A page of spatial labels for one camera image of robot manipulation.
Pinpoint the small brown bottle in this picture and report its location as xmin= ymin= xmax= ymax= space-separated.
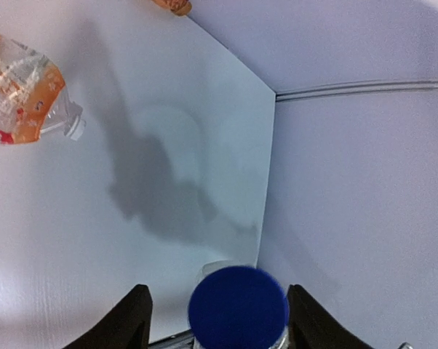
xmin=153 ymin=0 xmax=192 ymax=17

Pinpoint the white bottle cap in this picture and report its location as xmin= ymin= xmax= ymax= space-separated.
xmin=64 ymin=116 xmax=87 ymax=141

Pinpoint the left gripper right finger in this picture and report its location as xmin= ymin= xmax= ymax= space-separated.
xmin=287 ymin=284 xmax=365 ymax=349

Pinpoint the right aluminium corner post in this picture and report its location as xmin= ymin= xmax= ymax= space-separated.
xmin=276 ymin=79 xmax=438 ymax=103

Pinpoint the crushed orange label bottle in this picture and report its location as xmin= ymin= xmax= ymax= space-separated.
xmin=0 ymin=34 xmax=82 ymax=145

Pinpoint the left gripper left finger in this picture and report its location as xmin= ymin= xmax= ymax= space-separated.
xmin=66 ymin=284 xmax=153 ymax=349

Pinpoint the blue bottle cap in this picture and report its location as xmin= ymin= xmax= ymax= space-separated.
xmin=188 ymin=265 xmax=290 ymax=349

